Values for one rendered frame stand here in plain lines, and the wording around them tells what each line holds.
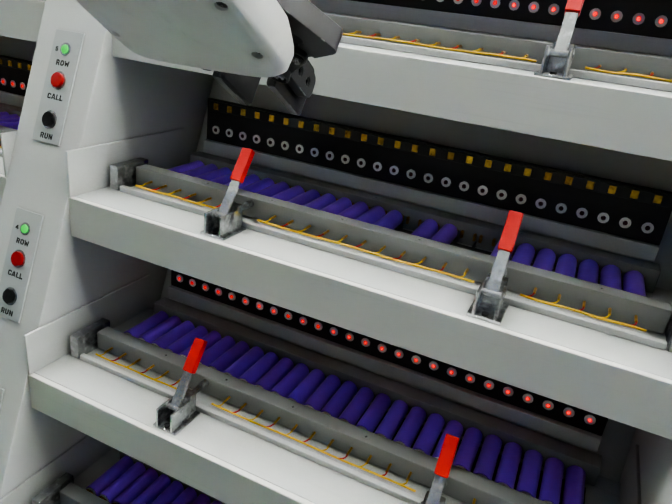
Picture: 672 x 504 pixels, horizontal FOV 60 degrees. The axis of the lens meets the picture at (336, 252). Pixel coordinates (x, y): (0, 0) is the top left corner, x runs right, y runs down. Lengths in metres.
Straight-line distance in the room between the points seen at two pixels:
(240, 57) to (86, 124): 0.41
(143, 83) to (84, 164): 0.12
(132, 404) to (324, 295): 0.25
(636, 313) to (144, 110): 0.56
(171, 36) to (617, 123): 0.34
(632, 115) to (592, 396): 0.21
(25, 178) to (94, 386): 0.24
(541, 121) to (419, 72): 0.11
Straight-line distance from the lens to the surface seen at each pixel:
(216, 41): 0.28
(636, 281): 0.60
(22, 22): 0.80
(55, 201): 0.70
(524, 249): 0.60
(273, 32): 0.27
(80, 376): 0.71
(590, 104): 0.50
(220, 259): 0.57
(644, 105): 0.50
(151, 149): 0.76
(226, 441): 0.61
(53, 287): 0.71
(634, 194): 0.64
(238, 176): 0.59
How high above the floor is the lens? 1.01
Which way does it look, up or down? 4 degrees down
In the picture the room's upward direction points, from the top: 15 degrees clockwise
